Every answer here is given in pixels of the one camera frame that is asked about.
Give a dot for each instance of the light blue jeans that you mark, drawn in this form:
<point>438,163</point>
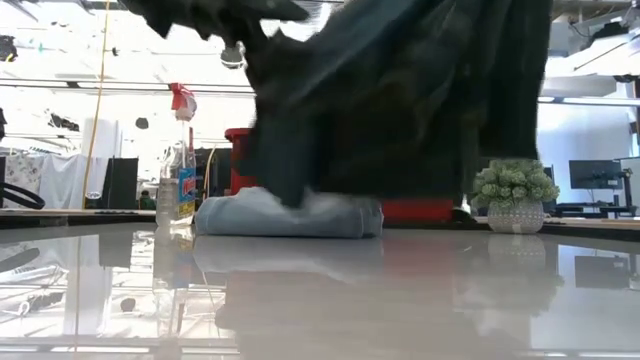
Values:
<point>260,220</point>

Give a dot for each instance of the dark blue jeans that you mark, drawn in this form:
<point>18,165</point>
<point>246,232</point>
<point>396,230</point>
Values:
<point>400,110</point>

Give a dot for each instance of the red plastic bin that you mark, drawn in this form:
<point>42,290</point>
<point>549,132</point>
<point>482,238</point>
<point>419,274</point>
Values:
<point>420,210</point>

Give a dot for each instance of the black cabinet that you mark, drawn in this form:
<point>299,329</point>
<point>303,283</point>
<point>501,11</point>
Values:
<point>217,175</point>

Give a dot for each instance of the clear spray bottle red trigger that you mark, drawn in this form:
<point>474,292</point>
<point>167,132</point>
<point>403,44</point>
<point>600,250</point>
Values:
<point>177,192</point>

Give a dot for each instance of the black ceiling device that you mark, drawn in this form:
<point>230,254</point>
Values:
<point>232,57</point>

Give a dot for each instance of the black partition panel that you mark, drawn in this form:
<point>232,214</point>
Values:
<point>120,182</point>

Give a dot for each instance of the white hanging cloth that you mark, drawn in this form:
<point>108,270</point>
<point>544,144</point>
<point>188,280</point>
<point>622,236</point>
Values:
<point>65,180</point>

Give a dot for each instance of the black computer monitor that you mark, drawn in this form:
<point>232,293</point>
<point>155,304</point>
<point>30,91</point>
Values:
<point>595,174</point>

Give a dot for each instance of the patterned hanging cloth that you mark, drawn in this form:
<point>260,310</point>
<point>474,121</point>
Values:
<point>22,175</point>

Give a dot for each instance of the black monitor stand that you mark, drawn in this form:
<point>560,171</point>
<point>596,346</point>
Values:
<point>626,187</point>

